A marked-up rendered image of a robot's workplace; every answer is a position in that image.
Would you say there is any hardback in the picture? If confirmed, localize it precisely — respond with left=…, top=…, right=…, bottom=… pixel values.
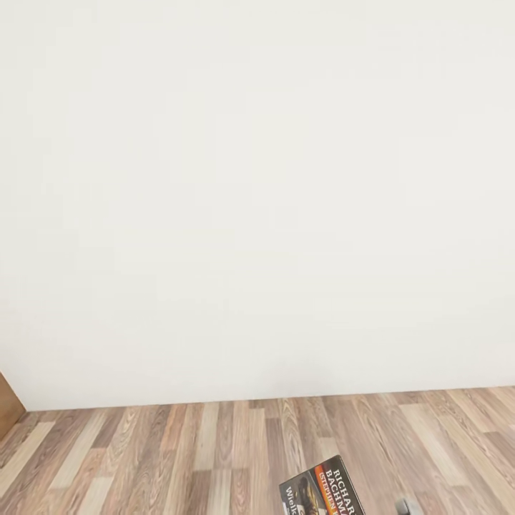
left=279, top=454, right=366, bottom=515

